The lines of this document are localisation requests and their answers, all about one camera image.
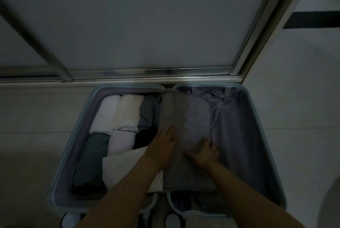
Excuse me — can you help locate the person's right hand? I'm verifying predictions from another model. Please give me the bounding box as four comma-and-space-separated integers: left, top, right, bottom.
183, 137, 220, 172

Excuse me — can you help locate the person's right forearm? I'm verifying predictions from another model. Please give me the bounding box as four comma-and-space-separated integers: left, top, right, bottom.
204, 161, 306, 228

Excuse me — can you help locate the black garment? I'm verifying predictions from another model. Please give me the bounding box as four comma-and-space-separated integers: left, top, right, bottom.
133, 125, 159, 151

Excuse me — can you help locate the person's left forearm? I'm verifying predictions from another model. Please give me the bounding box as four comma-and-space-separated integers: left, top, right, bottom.
77, 159, 163, 228

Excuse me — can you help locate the white printed t-shirt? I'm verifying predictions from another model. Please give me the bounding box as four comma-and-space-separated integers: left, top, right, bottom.
108, 130, 138, 156

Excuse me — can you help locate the grey sliding door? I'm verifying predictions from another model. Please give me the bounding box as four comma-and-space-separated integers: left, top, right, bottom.
0, 0, 319, 83

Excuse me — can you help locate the white T-shirt with letter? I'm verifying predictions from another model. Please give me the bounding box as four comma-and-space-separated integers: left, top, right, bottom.
89, 95, 122, 136

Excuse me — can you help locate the blue polo shirt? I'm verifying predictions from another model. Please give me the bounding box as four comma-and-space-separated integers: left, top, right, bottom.
138, 94, 163, 130

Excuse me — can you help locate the white polo shirt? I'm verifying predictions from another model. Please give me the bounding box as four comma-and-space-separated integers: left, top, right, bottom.
101, 146, 164, 193

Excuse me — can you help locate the grey-blue suitcase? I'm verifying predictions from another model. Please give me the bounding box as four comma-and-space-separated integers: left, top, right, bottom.
47, 82, 288, 228

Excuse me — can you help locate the person's left hand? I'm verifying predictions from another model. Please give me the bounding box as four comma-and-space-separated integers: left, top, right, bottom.
143, 124, 179, 172

